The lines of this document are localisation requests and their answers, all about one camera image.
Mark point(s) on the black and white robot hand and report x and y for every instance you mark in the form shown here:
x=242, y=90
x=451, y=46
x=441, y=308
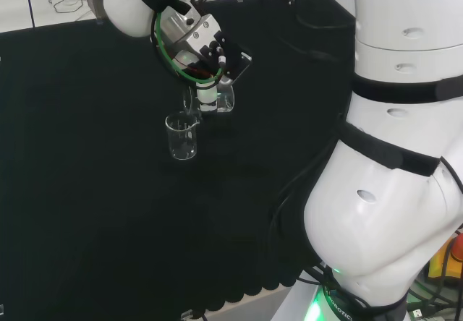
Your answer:
x=207, y=97

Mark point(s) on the clear glass beaker with water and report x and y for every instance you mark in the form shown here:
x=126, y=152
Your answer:
x=226, y=101

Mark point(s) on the clear graduated glass beaker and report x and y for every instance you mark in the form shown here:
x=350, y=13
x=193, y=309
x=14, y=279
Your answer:
x=182, y=144

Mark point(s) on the black bench cloth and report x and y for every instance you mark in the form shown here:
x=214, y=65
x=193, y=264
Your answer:
x=108, y=191

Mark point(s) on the yellow emergency stop button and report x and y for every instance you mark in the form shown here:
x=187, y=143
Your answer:
x=445, y=261

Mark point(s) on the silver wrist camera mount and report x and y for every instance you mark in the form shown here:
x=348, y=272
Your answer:
x=197, y=35

